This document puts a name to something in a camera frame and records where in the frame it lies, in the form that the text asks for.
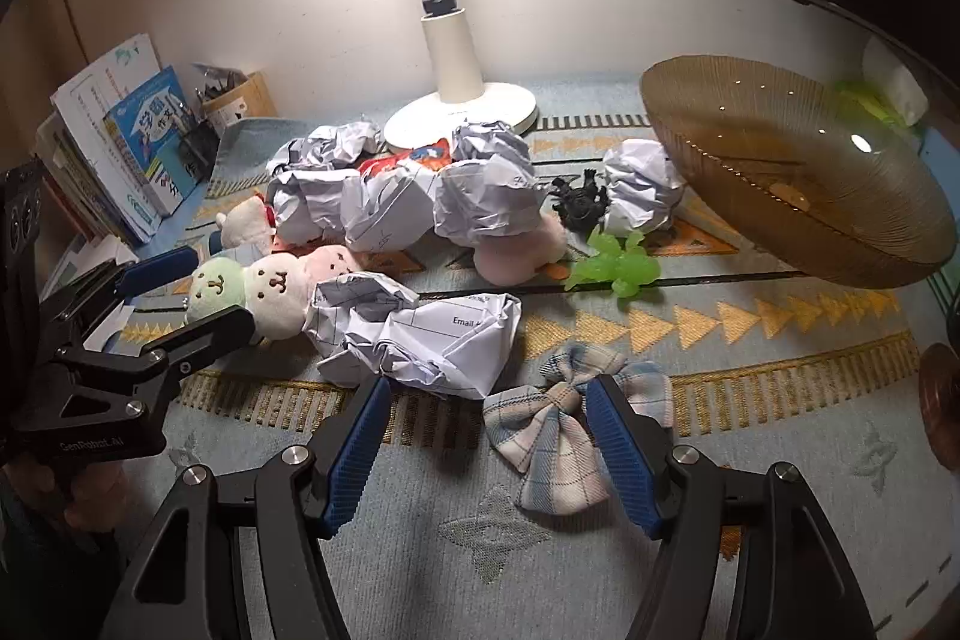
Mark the plaid fabric bow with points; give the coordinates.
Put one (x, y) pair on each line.
(555, 437)

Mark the white paper ball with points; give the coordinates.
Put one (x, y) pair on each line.
(487, 201)
(390, 205)
(641, 186)
(487, 141)
(304, 209)
(322, 149)

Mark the copper round object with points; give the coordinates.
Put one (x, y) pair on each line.
(943, 400)

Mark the pastel three-ball plush toy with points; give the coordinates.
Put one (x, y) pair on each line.
(517, 254)

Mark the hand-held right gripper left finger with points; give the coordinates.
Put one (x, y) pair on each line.
(360, 452)

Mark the white desk lamp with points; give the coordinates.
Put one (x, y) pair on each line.
(450, 63)

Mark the red snack packet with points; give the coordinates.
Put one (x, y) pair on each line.
(405, 160)

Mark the blue workbook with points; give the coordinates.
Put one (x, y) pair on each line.
(146, 138)

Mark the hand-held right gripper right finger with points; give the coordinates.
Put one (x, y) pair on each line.
(622, 460)

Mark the small white red plush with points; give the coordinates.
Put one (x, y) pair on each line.
(244, 220)

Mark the black toy figure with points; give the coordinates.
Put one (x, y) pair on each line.
(577, 205)

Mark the stack of books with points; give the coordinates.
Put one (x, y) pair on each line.
(67, 175)
(97, 93)

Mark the amber ribbed glass bowl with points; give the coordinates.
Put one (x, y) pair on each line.
(787, 160)

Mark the black mesh pen holder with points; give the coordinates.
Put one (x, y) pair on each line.
(196, 149)

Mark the white paper sheets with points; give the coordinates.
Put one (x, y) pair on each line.
(90, 254)

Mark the large printed paper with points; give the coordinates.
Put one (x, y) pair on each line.
(420, 332)

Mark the wooden desk box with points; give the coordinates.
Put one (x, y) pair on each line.
(247, 104)

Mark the person's left hand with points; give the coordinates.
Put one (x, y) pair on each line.
(82, 486)

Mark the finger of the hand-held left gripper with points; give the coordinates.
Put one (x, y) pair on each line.
(154, 276)
(214, 336)

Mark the green translucent toy figure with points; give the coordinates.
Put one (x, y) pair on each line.
(619, 269)

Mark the tricolour dango plush with faces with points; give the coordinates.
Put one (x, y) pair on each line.
(281, 295)

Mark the blue patterned woven mat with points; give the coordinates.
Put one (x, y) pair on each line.
(750, 497)

